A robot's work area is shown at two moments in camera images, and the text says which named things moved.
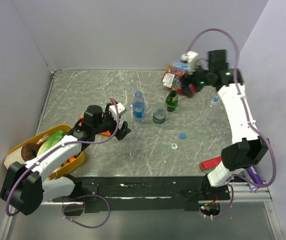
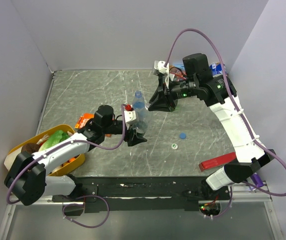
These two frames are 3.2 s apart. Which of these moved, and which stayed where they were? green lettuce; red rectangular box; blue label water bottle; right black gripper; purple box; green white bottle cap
Moved: blue label water bottle; right black gripper
Stayed: purple box; green white bottle cap; green lettuce; red rectangular box
